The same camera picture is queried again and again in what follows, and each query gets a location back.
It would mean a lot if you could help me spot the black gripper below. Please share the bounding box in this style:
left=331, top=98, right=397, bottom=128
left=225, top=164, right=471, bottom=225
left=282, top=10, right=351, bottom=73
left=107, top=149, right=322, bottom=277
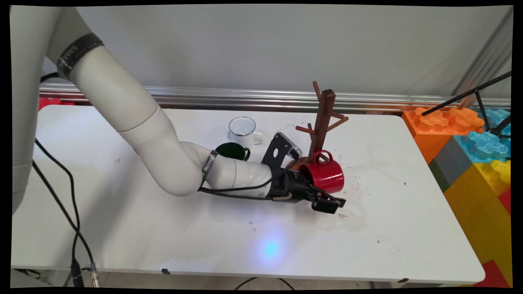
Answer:
left=272, top=168, right=347, bottom=215

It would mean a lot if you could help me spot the red enamel mug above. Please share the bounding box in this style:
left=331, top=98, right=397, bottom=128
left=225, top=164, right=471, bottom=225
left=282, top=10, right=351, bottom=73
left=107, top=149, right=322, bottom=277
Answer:
left=300, top=150, right=345, bottom=195

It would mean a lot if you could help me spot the brown wooden mug tree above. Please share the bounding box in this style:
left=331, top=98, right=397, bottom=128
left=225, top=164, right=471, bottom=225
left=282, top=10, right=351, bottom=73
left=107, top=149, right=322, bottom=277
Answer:
left=286, top=81, right=350, bottom=172

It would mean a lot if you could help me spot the dark green printed mug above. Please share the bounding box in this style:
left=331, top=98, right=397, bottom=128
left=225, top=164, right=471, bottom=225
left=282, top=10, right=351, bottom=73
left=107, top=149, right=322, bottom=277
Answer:
left=215, top=142, right=251, bottom=162

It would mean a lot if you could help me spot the white enamel mug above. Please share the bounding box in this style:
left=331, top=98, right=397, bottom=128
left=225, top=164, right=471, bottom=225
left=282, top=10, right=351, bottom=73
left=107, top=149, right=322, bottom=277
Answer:
left=228, top=117, right=264, bottom=149

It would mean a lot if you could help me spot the dark green building block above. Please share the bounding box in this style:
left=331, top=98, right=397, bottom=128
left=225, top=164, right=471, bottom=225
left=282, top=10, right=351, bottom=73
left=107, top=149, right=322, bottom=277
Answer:
left=428, top=160, right=450, bottom=193

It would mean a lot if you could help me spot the orange giant building block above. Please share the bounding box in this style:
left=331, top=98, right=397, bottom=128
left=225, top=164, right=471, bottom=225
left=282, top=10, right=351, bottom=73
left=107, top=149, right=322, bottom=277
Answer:
left=401, top=107, right=485, bottom=165

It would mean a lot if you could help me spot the grey giant building block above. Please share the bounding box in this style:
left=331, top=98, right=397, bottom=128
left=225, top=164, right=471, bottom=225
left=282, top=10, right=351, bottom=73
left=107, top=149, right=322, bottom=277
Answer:
left=433, top=137, right=475, bottom=187

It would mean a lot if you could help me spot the yellow giant building block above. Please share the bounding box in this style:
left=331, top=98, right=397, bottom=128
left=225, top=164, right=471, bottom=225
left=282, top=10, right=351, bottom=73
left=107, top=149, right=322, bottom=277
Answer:
left=443, top=160, right=514, bottom=287

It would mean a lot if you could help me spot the large light blue block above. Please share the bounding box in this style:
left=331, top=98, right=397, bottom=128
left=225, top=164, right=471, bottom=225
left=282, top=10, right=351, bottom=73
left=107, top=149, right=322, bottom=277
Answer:
left=451, top=131, right=511, bottom=165

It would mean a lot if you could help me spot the small red side block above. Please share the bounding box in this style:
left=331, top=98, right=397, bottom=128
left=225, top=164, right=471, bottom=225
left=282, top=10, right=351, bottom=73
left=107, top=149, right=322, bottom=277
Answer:
left=497, top=189, right=512, bottom=216

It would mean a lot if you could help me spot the red giant building block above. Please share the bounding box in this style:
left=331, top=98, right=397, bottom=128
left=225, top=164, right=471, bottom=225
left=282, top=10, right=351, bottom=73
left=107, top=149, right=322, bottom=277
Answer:
left=470, top=261, right=510, bottom=288

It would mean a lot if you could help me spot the black tripod stand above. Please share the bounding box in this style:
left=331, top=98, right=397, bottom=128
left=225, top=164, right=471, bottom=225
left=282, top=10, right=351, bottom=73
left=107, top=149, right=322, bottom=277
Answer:
left=421, top=71, right=512, bottom=138

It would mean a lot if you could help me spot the small light blue block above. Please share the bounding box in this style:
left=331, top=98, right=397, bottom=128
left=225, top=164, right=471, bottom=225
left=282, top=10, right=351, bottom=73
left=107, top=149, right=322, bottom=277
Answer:
left=476, top=108, right=512, bottom=137

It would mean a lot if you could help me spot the red object behind table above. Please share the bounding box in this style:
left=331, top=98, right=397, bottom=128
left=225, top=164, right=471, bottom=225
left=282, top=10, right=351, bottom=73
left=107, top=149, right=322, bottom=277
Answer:
left=39, top=97, right=75, bottom=111

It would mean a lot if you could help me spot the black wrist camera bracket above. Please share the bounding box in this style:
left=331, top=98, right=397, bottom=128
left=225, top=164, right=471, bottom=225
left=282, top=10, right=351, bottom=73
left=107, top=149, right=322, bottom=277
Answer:
left=260, top=131, right=303, bottom=170

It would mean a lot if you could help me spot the black robot wrist cable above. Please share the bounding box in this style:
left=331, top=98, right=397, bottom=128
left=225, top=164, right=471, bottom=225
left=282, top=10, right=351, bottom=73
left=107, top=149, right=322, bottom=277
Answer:
left=198, top=158, right=301, bottom=201

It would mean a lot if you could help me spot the black floor cable loop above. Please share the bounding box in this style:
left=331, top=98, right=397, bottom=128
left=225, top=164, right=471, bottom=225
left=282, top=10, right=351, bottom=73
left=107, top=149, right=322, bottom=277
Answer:
left=234, top=277, right=295, bottom=291

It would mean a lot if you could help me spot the horizontal aluminium frame rail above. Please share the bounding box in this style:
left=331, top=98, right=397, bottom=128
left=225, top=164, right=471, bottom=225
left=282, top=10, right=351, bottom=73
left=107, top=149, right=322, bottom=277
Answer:
left=39, top=83, right=511, bottom=113

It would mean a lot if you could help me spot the slanted aluminium frame post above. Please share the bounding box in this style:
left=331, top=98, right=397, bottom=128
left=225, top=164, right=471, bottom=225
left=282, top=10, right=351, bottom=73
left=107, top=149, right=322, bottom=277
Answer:
left=451, top=8, right=514, bottom=98

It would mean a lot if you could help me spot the black cable with plug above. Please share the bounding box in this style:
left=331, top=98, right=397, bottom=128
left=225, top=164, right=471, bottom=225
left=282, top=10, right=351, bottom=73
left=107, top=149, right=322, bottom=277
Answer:
left=32, top=138, right=101, bottom=287

